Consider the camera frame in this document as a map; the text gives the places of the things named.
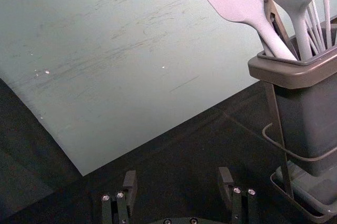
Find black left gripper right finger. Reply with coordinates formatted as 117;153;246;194
217;166;259;224

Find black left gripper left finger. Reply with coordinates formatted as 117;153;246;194
101;170;138;224

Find black table cloth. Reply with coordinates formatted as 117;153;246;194
0;77;337;224

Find black rack with steel bars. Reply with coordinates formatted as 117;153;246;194
261;81;337;200

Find dark grey drip tray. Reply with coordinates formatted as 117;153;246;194
269;160;337;224

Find dark grey utensil holder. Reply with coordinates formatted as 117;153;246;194
247;36;337;178

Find steel kitchen tongs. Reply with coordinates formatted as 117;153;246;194
262;0;291;53

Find pale grey silicone whisk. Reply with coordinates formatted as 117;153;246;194
305;0;337;54

